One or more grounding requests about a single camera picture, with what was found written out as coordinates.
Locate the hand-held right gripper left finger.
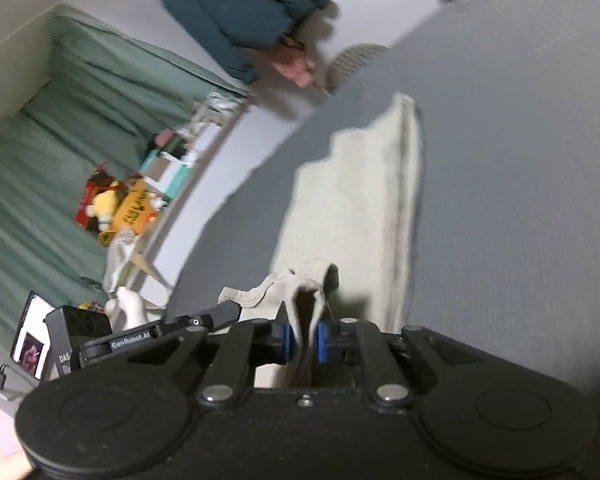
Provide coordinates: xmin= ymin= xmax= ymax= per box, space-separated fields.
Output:
xmin=125 ymin=317 xmax=296 ymax=408

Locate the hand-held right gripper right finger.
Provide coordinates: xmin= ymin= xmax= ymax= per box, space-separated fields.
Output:
xmin=316 ymin=317 xmax=486 ymax=408

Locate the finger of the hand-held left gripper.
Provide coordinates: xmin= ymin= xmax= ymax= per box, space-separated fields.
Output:
xmin=160 ymin=300 xmax=242 ymax=335

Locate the cream garment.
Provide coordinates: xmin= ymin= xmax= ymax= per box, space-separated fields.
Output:
xmin=220 ymin=92 xmax=423 ymax=388

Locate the white sock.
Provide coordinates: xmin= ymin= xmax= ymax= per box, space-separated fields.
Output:
xmin=105 ymin=286 xmax=148 ymax=328

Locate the beige patterned tote bag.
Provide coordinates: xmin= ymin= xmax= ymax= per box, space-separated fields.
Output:
xmin=102 ymin=230 xmax=173 ymax=311

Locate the white window sill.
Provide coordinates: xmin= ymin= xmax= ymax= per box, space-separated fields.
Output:
xmin=105 ymin=92 xmax=253 ymax=306

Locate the yellow plush toy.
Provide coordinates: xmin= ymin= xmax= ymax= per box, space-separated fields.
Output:
xmin=87 ymin=190 xmax=123 ymax=233

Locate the red cardboard box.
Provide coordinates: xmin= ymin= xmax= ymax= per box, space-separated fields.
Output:
xmin=75 ymin=162 xmax=121 ymax=231

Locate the yellow cardboard box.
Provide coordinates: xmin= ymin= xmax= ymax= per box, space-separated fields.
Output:
xmin=97 ymin=180 xmax=153 ymax=246

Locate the teal and white box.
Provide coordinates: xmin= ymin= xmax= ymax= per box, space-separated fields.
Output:
xmin=140 ymin=147 xmax=191 ymax=201

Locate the green curtain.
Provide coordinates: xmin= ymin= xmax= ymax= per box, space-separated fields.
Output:
xmin=0 ymin=4 xmax=251 ymax=356

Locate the pink hanging garment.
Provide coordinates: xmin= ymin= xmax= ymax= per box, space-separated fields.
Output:
xmin=267 ymin=40 xmax=317 ymax=87

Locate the round beige studded mat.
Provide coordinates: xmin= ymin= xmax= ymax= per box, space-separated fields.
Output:
xmin=326 ymin=44 xmax=391 ymax=92

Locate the dark teal jacket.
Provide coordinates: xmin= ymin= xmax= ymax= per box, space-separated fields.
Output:
xmin=134 ymin=0 xmax=332 ymax=85

